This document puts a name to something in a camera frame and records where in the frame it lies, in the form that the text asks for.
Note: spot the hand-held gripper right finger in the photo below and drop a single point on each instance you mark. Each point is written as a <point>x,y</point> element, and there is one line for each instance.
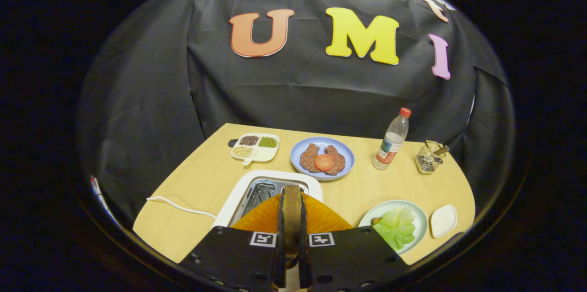
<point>303,228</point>

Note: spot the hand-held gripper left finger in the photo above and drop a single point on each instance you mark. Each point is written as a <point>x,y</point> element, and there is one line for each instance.
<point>279,218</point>

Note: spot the toasted brown bread slice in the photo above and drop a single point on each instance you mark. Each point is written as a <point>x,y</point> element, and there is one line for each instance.
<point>291,218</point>

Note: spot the green lettuce leaf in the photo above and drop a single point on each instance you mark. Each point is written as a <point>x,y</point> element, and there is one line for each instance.
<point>394,228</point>

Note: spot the white toaster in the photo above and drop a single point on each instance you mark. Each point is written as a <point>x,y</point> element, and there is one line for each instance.
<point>238,191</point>

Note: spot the white divided snack tray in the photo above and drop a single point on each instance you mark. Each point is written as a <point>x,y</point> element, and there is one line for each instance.
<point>263,155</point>

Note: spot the red tomato slice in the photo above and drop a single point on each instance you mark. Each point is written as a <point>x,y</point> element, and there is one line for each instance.
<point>323,162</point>

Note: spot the brown meat patty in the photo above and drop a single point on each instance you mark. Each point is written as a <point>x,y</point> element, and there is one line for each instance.
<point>309,157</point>
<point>338,160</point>

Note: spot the heap of pale beans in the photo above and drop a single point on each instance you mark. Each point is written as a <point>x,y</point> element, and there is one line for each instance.
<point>242,151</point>

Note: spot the heap of green beans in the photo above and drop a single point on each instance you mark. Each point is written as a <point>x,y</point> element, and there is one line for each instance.
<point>268,142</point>

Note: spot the heap of dark beans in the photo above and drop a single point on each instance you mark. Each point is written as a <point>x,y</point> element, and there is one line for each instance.
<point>248,140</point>

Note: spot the blue plate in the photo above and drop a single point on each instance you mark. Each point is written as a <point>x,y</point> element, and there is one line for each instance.
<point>321,143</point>

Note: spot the light green plate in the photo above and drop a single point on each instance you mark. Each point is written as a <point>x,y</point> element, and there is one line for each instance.
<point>421,228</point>

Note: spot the clear plastic bottle red cap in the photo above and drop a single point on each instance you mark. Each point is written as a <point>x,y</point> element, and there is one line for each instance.
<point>390,145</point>

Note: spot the black backdrop cloth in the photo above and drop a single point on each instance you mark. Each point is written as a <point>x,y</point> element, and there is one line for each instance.
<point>298,95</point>

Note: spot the small white dish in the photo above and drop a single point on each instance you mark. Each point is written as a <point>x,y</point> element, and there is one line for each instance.
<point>443,221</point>

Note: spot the wooden chopstick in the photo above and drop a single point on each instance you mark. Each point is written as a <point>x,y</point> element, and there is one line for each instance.
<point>442,149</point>

